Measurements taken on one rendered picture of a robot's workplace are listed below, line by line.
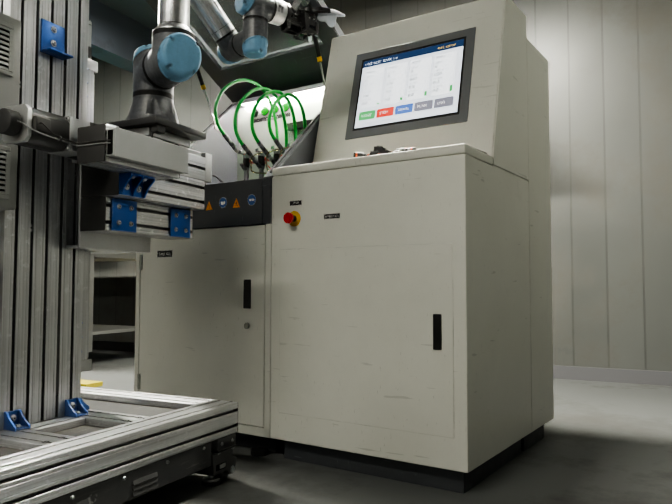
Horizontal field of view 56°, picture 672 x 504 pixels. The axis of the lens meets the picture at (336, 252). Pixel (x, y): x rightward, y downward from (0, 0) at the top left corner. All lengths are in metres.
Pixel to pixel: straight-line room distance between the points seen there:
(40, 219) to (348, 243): 0.87
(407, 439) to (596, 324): 2.47
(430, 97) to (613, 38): 2.39
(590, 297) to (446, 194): 2.48
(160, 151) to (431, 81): 1.00
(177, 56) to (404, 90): 0.84
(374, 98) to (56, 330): 1.30
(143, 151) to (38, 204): 0.34
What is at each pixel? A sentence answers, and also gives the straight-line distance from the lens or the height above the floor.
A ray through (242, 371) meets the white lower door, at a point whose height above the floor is 0.28.
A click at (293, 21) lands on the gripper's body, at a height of 1.41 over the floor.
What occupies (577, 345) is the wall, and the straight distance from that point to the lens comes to 4.22.
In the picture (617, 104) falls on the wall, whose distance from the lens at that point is 4.33.
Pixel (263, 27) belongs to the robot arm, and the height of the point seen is 1.36.
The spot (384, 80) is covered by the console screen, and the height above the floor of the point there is 1.31.
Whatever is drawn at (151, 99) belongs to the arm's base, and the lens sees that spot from 1.92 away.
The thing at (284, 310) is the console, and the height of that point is 0.50.
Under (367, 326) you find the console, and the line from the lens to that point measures 1.92.
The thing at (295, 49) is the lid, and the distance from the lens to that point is 2.77.
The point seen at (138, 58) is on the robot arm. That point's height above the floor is 1.23.
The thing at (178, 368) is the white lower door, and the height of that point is 0.27.
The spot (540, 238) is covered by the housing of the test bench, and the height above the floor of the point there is 0.76.
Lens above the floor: 0.58
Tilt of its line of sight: 3 degrees up
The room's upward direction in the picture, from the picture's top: straight up
